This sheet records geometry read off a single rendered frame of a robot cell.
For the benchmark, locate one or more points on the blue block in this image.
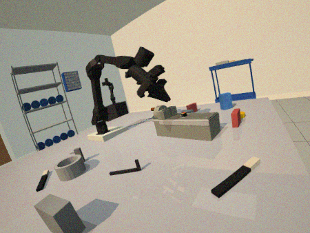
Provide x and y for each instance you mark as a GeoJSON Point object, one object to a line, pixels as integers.
{"type": "Point", "coordinates": [225, 101]}

